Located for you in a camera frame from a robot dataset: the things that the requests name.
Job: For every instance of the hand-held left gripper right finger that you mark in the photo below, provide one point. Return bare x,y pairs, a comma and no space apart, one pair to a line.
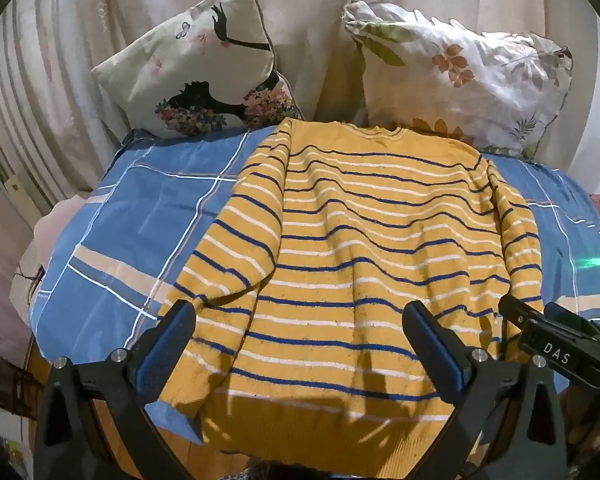
442,360

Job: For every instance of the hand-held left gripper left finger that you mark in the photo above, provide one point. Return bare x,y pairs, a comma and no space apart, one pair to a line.
162,355

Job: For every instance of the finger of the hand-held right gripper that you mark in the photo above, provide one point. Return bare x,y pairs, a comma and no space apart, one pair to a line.
514,310

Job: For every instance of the yellow striped sweater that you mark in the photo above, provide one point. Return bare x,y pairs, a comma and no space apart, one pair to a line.
355,240

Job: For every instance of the blue plaid bedsheet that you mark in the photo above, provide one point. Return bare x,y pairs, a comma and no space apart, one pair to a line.
130,220

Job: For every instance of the pink cloth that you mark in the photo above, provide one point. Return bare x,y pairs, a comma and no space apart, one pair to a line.
45,230

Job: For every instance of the leaf print pillow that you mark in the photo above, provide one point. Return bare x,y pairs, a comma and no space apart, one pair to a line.
470,90

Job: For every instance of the silhouette print pillow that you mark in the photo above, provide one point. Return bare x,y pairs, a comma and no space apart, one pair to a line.
180,70

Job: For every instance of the beige curtain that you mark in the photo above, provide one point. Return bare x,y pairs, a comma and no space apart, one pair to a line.
310,20

